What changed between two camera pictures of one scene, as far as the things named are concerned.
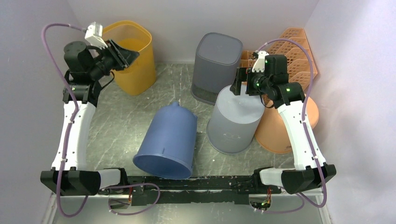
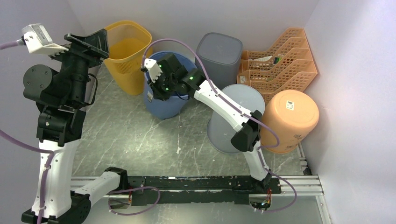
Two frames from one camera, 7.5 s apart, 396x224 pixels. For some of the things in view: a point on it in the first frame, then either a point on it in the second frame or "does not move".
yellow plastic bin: [139, 78] does not move
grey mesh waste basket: [216, 61] does not move
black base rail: [235, 189] does not move
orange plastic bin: [271, 134] does not move
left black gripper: [123, 57] -> [96, 42]
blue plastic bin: [168, 147] -> [174, 106]
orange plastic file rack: [298, 65] does not move
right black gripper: [243, 74] -> [157, 94]
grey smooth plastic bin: [235, 121] does not move
